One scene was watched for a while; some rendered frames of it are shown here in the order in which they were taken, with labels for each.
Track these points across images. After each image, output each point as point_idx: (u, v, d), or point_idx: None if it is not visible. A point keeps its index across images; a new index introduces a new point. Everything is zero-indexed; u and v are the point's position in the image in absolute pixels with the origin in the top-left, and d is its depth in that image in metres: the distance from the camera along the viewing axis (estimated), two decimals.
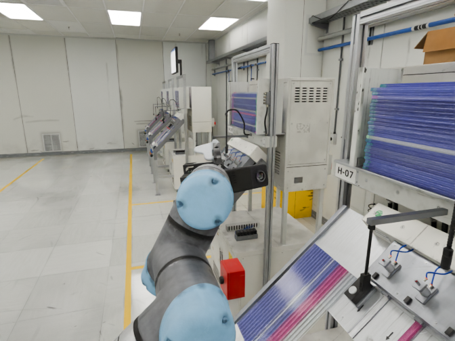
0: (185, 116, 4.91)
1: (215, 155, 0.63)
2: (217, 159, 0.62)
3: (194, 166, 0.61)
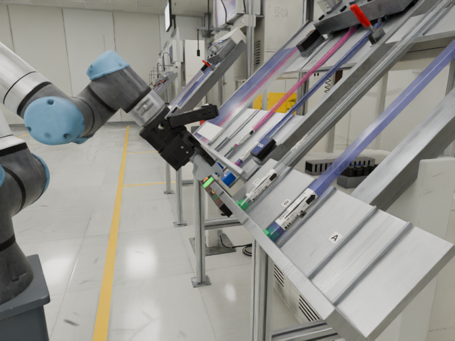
0: (179, 70, 5.02)
1: None
2: None
3: None
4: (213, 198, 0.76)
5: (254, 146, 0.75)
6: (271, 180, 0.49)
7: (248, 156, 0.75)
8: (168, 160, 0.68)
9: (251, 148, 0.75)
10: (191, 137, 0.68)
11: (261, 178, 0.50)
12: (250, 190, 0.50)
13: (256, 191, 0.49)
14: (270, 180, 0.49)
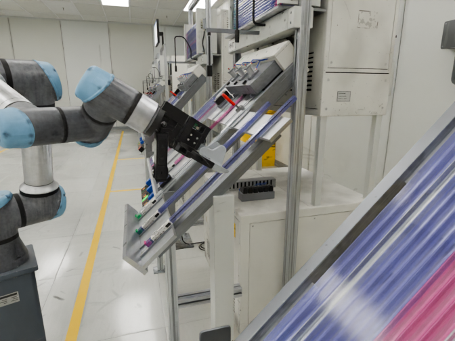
0: (166, 82, 5.46)
1: (193, 153, 0.67)
2: (180, 147, 0.66)
3: (185, 125, 0.67)
4: None
5: (165, 225, 0.73)
6: (153, 203, 0.94)
7: (158, 235, 0.73)
8: None
9: (162, 227, 0.73)
10: None
11: (149, 202, 0.95)
12: (143, 208, 0.94)
13: (145, 209, 0.93)
14: (152, 203, 0.94)
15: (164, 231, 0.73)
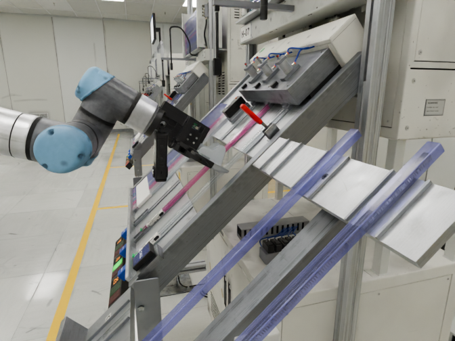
0: None
1: (192, 152, 0.67)
2: (179, 146, 0.67)
3: (184, 124, 0.67)
4: (110, 292, 0.74)
5: None
6: (155, 240, 0.73)
7: None
8: None
9: None
10: None
11: (149, 238, 0.74)
12: (141, 246, 0.74)
13: None
14: (154, 240, 0.73)
15: None
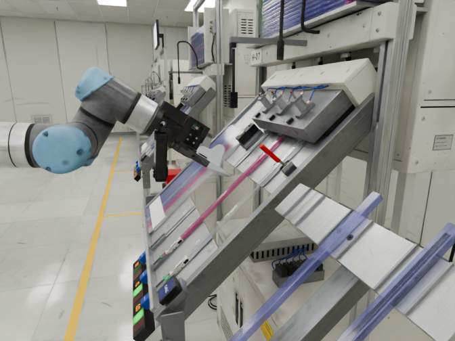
0: (166, 88, 5.03)
1: (185, 149, 0.67)
2: (179, 146, 0.67)
3: (184, 125, 0.67)
4: (133, 320, 0.78)
5: None
6: (185, 264, 0.77)
7: None
8: None
9: None
10: None
11: (179, 261, 0.78)
12: (172, 268, 0.78)
13: (175, 270, 0.77)
14: (184, 264, 0.77)
15: None
